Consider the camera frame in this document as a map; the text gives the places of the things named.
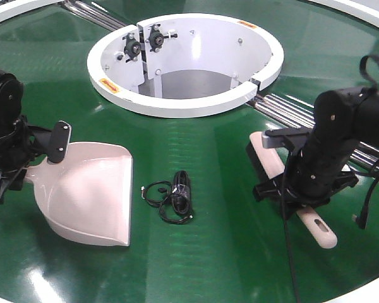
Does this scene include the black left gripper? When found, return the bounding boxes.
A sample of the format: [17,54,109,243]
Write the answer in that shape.
[0,116,51,205]

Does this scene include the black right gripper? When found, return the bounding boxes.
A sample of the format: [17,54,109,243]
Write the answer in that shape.
[253,171,358,220]

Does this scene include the beige hand broom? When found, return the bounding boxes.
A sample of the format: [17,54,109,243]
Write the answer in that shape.
[246,131,338,250]

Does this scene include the pink plastic dustpan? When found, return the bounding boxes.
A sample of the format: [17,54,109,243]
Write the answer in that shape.
[25,141,133,246]

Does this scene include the black cable bundle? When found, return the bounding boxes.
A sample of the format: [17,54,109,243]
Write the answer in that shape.
[141,170,195,225]

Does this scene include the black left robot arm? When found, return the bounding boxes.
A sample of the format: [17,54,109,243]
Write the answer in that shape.
[0,70,51,204]

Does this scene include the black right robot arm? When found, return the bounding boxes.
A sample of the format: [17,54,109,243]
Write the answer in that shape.
[253,86,379,218]

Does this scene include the steel conveyor joint rollers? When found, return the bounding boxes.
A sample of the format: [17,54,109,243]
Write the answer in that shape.
[61,1,126,31]

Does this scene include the left black bearing block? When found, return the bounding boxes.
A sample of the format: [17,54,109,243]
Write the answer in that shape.
[124,32,141,62]

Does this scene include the black bearing block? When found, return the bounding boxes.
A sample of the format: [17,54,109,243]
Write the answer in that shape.
[146,24,178,52]
[124,32,141,62]

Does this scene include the right black bearing block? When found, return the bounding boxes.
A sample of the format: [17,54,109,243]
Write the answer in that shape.
[146,24,178,52]

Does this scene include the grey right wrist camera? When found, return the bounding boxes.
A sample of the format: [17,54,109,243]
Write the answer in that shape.
[261,127,311,149]

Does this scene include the steel rollers near ring right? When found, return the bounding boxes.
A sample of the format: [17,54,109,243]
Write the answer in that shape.
[246,93,379,169]

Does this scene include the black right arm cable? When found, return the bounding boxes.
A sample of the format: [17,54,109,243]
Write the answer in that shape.
[279,54,379,303]

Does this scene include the white outer guard rail left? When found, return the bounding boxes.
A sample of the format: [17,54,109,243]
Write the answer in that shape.
[0,0,59,23]

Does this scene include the white guard rail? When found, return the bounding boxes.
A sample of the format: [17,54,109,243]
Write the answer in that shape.
[311,0,379,29]
[0,0,59,23]

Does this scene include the white inner conveyor ring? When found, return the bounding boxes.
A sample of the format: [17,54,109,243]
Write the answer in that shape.
[87,13,285,119]

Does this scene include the white outer guard rail right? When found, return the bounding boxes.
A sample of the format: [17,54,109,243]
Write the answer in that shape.
[311,0,379,29]

